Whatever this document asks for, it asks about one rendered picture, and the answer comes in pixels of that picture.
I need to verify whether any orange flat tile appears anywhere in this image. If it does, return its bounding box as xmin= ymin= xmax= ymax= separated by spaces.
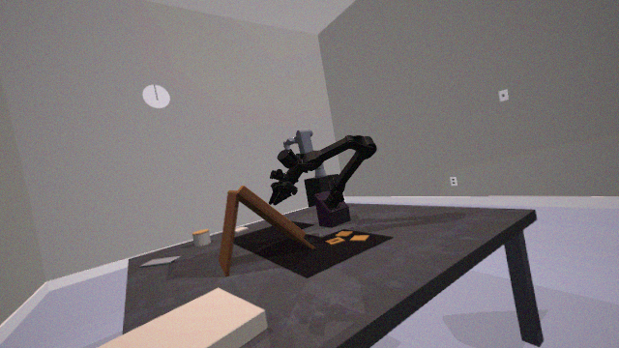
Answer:
xmin=349 ymin=235 xmax=368 ymax=241
xmin=325 ymin=237 xmax=345 ymax=245
xmin=335 ymin=231 xmax=353 ymax=237

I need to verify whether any beige rectangular block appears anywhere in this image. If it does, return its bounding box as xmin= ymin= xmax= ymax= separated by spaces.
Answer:
xmin=97 ymin=288 xmax=267 ymax=348

